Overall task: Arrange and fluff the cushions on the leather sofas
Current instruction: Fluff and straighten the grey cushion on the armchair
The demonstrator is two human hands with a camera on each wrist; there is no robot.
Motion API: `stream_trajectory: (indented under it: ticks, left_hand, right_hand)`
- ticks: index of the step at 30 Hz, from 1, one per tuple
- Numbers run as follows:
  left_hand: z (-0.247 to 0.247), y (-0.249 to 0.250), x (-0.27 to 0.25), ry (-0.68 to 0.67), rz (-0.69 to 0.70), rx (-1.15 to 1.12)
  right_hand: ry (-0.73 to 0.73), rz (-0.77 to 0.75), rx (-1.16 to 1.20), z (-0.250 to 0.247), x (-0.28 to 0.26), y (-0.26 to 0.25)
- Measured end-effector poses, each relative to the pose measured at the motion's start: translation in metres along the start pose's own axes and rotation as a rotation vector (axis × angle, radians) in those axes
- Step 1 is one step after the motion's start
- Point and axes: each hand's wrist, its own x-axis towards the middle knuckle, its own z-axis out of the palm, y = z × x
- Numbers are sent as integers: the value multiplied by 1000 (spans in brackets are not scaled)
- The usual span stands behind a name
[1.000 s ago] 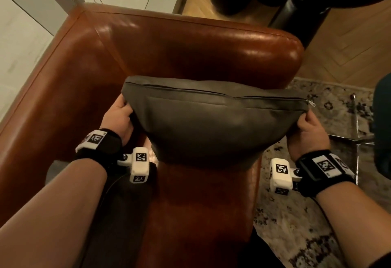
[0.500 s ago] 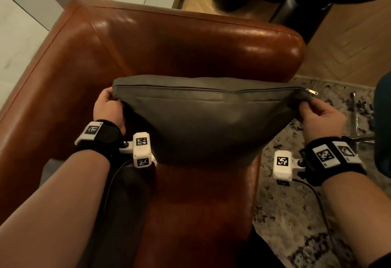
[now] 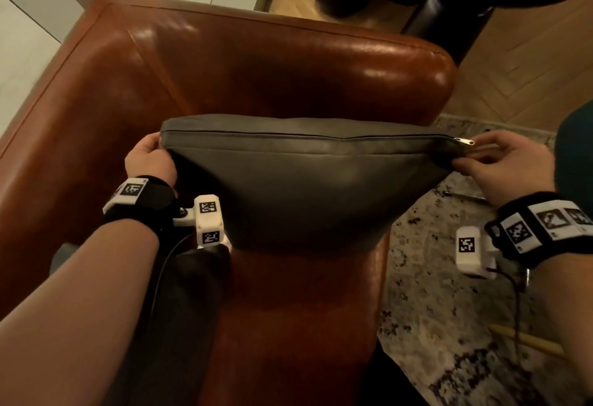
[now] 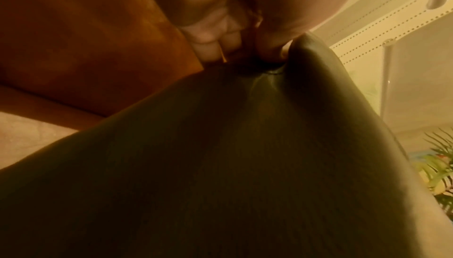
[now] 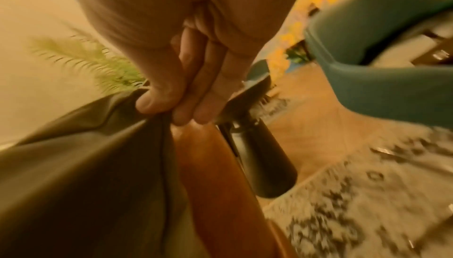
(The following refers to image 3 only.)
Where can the person's left hand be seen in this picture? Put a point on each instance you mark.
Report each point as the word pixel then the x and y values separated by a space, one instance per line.
pixel 150 162

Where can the person's right hand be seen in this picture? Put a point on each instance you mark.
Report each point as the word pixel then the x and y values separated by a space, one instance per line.
pixel 519 167

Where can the person's left fingers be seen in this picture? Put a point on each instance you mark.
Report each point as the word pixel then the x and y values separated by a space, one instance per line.
pixel 149 141

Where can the person's right thumb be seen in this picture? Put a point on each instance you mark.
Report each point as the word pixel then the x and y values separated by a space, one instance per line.
pixel 469 170

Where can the silver zipper pull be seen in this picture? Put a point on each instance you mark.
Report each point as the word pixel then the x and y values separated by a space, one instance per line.
pixel 464 141

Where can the grey leather cushion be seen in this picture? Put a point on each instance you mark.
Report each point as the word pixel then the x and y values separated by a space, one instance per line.
pixel 305 178

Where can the person's left forearm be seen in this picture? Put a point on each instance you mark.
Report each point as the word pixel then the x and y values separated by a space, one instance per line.
pixel 78 317

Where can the person's right forearm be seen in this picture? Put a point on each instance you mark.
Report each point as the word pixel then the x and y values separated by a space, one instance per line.
pixel 567 308

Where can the thin metal rod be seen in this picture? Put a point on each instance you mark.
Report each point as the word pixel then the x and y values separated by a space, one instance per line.
pixel 465 196

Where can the black left wristband with markers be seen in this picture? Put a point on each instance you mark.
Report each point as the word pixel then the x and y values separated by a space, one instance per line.
pixel 150 202

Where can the black wristband with markers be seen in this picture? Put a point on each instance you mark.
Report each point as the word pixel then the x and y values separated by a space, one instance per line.
pixel 542 229
pixel 150 202

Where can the black right wristband with markers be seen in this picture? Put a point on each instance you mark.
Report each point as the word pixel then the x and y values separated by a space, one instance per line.
pixel 542 229

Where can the dark teal fabric object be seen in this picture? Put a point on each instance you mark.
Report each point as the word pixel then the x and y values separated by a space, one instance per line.
pixel 577 155

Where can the brown leather sofa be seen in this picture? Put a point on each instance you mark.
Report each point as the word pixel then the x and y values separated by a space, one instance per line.
pixel 259 63

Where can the speckled patterned rug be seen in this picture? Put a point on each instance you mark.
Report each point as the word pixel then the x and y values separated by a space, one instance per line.
pixel 435 308

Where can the wooden stick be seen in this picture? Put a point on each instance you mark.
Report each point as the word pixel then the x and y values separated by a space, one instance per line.
pixel 528 341

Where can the person's dark grey trouser leg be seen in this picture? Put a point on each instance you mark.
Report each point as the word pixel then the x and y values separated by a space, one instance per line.
pixel 185 327

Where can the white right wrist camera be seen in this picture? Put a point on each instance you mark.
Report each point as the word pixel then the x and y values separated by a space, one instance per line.
pixel 470 253

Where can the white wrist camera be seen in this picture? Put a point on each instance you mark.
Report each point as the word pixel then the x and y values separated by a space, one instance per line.
pixel 470 253
pixel 208 223

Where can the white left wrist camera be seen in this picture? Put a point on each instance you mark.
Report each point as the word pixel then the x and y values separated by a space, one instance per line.
pixel 208 223

